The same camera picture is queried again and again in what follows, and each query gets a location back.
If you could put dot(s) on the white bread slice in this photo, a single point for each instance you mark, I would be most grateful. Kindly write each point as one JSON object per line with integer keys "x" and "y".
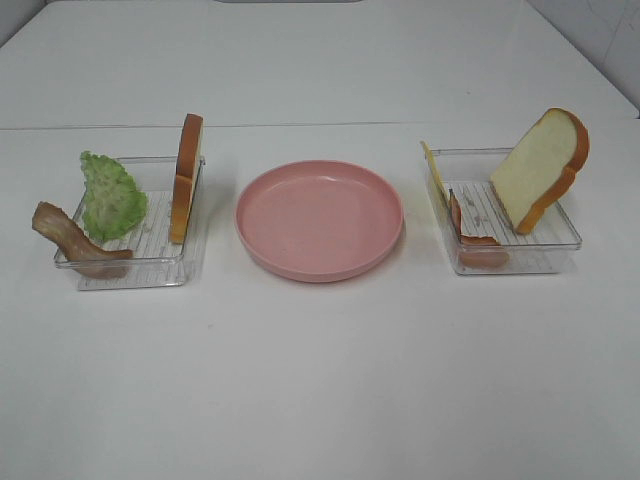
{"x": 541, "y": 168}
{"x": 185, "y": 177}

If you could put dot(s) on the left clear plastic container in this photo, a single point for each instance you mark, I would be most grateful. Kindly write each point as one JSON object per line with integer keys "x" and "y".
{"x": 156, "y": 261}

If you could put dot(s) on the brown bacon strip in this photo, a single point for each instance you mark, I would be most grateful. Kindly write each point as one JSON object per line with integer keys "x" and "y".
{"x": 477, "y": 252}
{"x": 54, "y": 224}

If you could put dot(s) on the right clear plastic container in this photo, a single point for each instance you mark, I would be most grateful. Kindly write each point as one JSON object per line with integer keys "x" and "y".
{"x": 547, "y": 249}

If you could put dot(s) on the green lettuce leaf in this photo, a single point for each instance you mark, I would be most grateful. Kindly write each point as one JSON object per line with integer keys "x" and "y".
{"x": 114, "y": 205}

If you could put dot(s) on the pink round plate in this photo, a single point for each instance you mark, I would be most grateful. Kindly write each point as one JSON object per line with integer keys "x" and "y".
{"x": 319, "y": 221}

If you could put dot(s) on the yellow cheese slice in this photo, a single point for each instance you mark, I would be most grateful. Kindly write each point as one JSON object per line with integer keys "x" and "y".
{"x": 443, "y": 193}

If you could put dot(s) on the clear plastic container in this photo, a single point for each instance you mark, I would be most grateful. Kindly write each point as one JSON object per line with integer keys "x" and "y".
{"x": 547, "y": 249}
{"x": 156, "y": 261}

